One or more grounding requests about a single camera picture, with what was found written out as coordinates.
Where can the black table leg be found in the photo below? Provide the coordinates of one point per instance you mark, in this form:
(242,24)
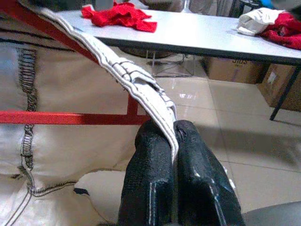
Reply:
(282,101)

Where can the pale washed denim jacket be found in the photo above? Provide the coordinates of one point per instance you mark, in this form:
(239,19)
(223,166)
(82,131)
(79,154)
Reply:
(70,82)

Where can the crumpled white garment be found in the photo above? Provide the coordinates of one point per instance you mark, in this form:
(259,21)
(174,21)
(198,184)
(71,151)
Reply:
(254,21)

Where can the red garment with plaid patch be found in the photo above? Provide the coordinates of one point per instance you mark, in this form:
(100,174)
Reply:
(284,30)

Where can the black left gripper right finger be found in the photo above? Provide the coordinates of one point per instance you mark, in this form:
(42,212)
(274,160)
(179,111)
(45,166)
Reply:
(202,183)

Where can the plain red garment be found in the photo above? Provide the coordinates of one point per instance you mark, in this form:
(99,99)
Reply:
(117,16)

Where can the brown cardboard box with sticker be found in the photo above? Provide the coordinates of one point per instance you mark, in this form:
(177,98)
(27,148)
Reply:
(277,82)

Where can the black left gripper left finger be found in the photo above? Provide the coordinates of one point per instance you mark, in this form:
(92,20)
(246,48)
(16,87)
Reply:
(148,176)

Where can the wide printed cardboard box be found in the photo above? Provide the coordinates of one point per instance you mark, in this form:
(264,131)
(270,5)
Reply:
(235,70)

